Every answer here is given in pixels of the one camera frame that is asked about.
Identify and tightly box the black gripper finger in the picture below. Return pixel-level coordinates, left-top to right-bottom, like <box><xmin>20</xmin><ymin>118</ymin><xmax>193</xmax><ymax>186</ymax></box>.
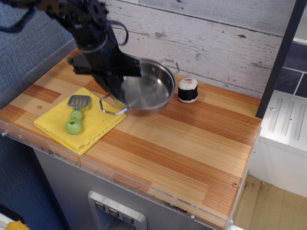
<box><xmin>105</xmin><ymin>75</ymin><xmax>123</xmax><ymax>96</ymax></box>
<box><xmin>92</xmin><ymin>73</ymin><xmax>109</xmax><ymax>93</ymax></box>

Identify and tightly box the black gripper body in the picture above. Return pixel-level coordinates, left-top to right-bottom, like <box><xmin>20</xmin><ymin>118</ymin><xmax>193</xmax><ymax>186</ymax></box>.
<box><xmin>68</xmin><ymin>36</ymin><xmax>142</xmax><ymax>77</ymax></box>

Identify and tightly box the stainless steel pan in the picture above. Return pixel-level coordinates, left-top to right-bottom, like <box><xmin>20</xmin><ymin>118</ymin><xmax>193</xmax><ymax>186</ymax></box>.
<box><xmin>100</xmin><ymin>58</ymin><xmax>180</xmax><ymax>116</ymax></box>

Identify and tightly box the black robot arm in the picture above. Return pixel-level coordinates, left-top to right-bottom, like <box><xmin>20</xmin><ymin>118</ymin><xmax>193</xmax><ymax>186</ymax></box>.
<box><xmin>0</xmin><ymin>0</ymin><xmax>142</xmax><ymax>94</ymax></box>

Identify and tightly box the yellow folded cloth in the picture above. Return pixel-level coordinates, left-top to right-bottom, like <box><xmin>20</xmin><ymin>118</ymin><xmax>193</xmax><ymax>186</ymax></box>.
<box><xmin>34</xmin><ymin>88</ymin><xmax>126</xmax><ymax>155</ymax></box>

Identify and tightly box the green grey toy spatula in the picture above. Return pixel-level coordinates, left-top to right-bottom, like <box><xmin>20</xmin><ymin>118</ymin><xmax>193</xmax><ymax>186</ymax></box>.
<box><xmin>65</xmin><ymin>94</ymin><xmax>91</xmax><ymax>135</ymax></box>

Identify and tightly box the plush sushi roll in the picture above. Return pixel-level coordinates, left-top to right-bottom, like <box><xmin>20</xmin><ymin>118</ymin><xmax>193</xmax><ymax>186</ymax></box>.
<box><xmin>177</xmin><ymin>78</ymin><xmax>198</xmax><ymax>103</ymax></box>

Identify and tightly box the clear acrylic edge guard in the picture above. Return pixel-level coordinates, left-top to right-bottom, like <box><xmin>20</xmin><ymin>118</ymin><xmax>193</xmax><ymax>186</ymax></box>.
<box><xmin>0</xmin><ymin>115</ymin><xmax>260</xmax><ymax>230</ymax></box>

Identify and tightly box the silver dispenser panel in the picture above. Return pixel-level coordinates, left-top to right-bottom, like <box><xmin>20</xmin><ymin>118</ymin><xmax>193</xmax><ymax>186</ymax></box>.
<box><xmin>88</xmin><ymin>190</ymin><xmax>147</xmax><ymax>230</ymax></box>

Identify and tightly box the yellow object bottom left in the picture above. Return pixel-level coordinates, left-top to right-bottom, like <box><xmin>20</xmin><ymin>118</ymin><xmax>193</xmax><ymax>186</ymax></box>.
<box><xmin>6</xmin><ymin>221</ymin><xmax>30</xmax><ymax>230</ymax></box>

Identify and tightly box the white ribbed appliance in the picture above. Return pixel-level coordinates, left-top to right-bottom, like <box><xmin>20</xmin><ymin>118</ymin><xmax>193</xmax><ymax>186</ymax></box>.
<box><xmin>248</xmin><ymin>91</ymin><xmax>307</xmax><ymax>197</ymax></box>

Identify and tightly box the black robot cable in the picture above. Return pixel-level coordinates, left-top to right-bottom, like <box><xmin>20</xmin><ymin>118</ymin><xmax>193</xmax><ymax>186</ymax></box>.
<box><xmin>105</xmin><ymin>20</ymin><xmax>130</xmax><ymax>46</ymax></box>

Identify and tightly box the dark vertical post right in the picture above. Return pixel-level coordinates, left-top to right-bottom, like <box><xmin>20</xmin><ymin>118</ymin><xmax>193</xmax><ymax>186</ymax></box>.
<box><xmin>256</xmin><ymin>0</ymin><xmax>307</xmax><ymax>119</ymax></box>

